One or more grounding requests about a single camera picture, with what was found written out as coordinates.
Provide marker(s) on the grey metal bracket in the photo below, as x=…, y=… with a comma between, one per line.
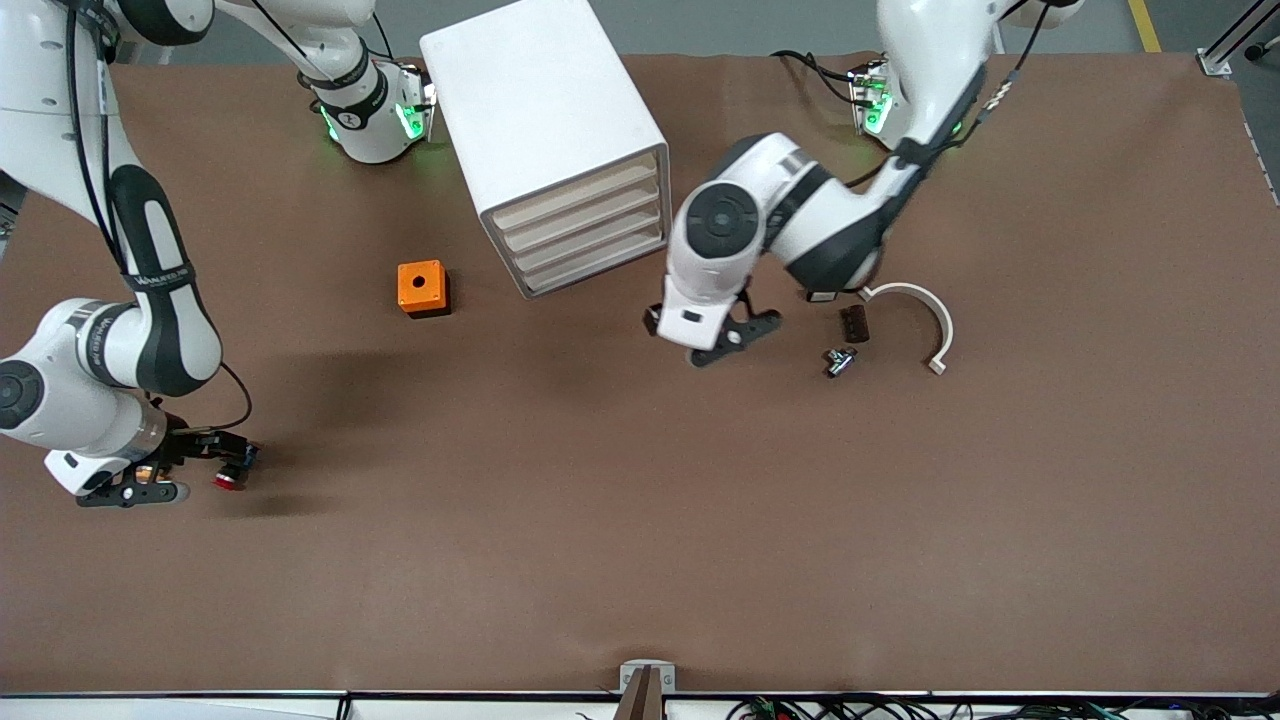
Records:
x=648, y=672

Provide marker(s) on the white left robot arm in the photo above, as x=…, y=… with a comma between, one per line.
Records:
x=800, y=210

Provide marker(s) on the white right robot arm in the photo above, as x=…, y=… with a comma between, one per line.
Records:
x=160, y=330

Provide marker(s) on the dark brown cylinder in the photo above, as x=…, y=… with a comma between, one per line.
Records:
x=854, y=324

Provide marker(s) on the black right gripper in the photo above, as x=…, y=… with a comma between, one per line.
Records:
x=186, y=444

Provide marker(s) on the chrome metal tee fitting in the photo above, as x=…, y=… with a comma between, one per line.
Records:
x=838, y=362

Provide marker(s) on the white plastic drawer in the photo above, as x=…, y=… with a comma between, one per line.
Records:
x=580, y=217
x=580, y=263
x=580, y=194
x=580, y=240

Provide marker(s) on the red mushroom push button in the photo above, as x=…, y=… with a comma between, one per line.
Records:
x=229, y=481

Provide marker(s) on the aluminium profile bar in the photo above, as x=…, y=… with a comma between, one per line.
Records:
x=1235, y=40

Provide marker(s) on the white drawer cabinet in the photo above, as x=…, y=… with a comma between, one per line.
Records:
x=530, y=90

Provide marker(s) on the white semicircular pipe clamp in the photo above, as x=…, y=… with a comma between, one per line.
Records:
x=946, y=330

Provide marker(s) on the square white push button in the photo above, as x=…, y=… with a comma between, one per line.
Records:
x=820, y=296

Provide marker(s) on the orange button enclosure box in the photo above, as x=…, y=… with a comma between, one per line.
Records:
x=420, y=285

